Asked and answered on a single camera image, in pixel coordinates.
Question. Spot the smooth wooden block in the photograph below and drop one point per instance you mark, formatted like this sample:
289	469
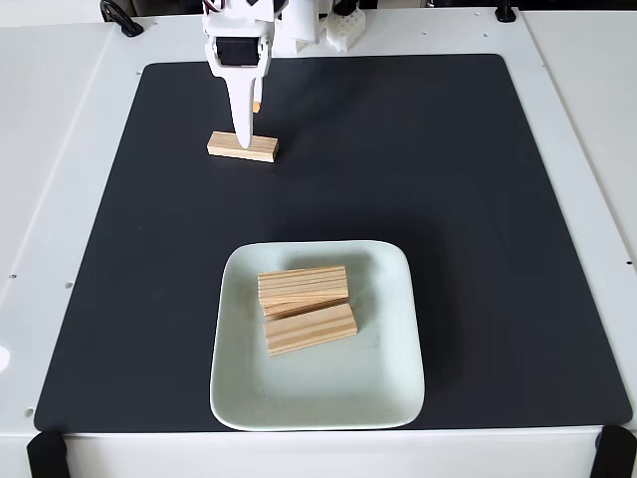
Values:
264	149

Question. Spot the striped wooden block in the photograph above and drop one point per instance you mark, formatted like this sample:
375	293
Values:
303	284

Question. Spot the grooved wooden block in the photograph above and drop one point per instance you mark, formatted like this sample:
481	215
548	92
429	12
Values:
311	331
278	311

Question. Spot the white studded base block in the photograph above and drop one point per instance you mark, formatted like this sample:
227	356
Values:
348	32

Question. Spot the pale green square plate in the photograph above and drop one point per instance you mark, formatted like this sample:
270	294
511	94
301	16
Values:
318	393

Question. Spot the black base clamp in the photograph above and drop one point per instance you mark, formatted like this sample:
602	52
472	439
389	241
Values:
346	6

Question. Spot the black table clamp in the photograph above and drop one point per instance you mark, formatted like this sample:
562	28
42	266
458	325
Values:
122	20
505	12

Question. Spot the black rubber mat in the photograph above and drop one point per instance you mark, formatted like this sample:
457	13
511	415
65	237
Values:
149	299

